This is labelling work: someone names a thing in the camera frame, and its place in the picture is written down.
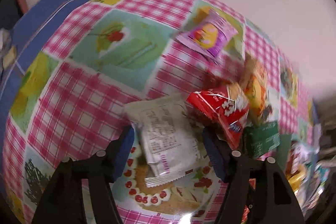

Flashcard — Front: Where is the red snack packet white print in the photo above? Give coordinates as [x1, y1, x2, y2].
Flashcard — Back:
[186, 82, 250, 149]

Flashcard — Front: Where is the purple snack packet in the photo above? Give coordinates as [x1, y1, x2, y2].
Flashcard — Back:
[175, 7, 239, 59]

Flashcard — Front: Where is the green snack packet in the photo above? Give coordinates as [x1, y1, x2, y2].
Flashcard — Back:
[243, 121, 281, 159]

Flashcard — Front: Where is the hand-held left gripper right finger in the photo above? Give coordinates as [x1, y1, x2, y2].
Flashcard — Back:
[202, 126, 306, 224]

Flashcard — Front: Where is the checkered picture tablecloth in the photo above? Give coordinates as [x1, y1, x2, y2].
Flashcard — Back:
[0, 0, 323, 224]

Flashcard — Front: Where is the orange yellow snack packet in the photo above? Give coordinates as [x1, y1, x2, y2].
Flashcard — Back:
[240, 56, 269, 126]

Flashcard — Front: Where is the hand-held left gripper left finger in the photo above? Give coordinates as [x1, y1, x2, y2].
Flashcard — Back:
[31, 126, 135, 224]

